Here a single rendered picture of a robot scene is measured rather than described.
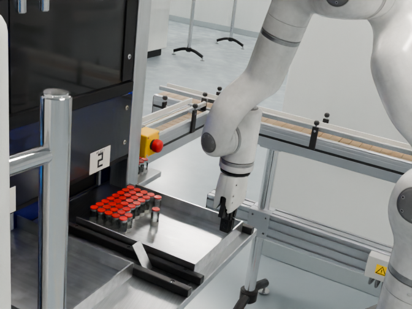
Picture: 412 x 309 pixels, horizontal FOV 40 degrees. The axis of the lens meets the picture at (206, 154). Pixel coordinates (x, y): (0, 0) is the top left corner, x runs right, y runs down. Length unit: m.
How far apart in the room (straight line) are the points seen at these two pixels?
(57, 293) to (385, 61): 0.74
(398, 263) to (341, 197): 1.79
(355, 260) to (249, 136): 1.14
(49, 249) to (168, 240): 0.95
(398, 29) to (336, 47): 1.63
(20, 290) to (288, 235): 1.38
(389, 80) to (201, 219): 0.70
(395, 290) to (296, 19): 0.57
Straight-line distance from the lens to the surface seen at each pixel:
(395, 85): 1.07
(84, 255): 1.36
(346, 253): 2.36
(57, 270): 0.52
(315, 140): 2.18
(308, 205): 2.98
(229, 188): 1.36
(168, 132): 2.04
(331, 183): 2.90
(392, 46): 1.09
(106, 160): 1.55
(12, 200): 1.31
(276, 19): 1.21
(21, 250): 1.39
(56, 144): 0.47
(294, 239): 2.39
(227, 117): 1.24
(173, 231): 1.49
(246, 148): 1.33
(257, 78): 1.25
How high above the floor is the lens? 1.61
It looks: 21 degrees down
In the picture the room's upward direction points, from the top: 7 degrees clockwise
